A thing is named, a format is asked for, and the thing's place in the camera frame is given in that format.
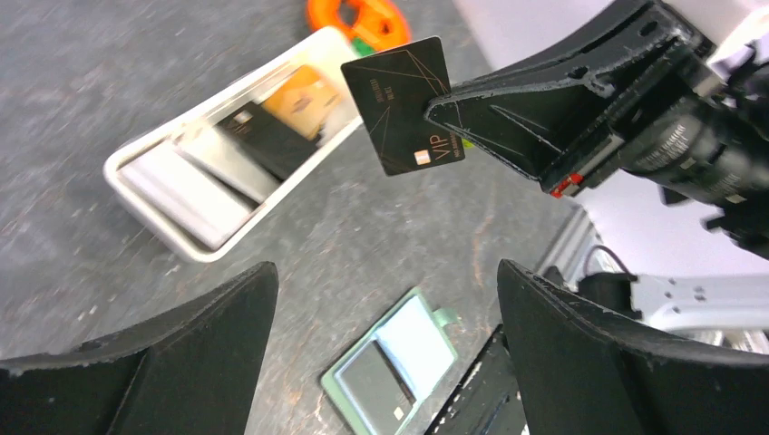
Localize silver cards in tray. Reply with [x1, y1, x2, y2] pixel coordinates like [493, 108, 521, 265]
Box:
[117, 128, 279, 250]

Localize black VIP card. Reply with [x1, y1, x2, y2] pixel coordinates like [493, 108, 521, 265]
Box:
[341, 35, 465, 176]
[338, 340, 415, 434]

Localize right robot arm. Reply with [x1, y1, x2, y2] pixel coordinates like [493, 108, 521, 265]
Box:
[424, 1, 768, 257]

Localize green card holder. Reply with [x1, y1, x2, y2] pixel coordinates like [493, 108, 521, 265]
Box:
[320, 287, 459, 434]

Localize orange curved track piece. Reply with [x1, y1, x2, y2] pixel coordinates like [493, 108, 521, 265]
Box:
[307, 0, 412, 53]

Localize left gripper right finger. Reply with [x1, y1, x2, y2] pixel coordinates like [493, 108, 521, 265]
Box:
[497, 259, 768, 434]

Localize gold cards in tray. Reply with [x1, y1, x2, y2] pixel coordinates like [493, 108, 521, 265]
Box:
[260, 65, 342, 141]

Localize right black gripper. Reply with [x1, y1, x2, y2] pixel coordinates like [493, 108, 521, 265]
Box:
[424, 1, 727, 198]

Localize green lego brick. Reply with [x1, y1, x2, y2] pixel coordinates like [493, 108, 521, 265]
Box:
[351, 37, 376, 57]

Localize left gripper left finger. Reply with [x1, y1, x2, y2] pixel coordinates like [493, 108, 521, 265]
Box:
[1, 262, 279, 434]

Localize black card in tray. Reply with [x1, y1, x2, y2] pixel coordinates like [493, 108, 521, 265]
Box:
[216, 101, 319, 181]

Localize white rectangular tray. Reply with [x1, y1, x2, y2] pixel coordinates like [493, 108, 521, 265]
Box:
[103, 27, 361, 263]

